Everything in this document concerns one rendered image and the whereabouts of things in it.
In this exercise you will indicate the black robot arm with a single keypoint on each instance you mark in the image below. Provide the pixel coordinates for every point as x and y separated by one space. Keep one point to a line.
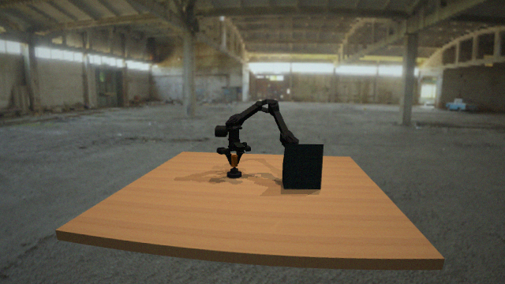
235 122

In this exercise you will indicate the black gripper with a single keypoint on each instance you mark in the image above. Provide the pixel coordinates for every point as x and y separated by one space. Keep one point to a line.
226 151

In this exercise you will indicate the orange-brown cylinder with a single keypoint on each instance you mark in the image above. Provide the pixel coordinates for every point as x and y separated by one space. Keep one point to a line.
234 160

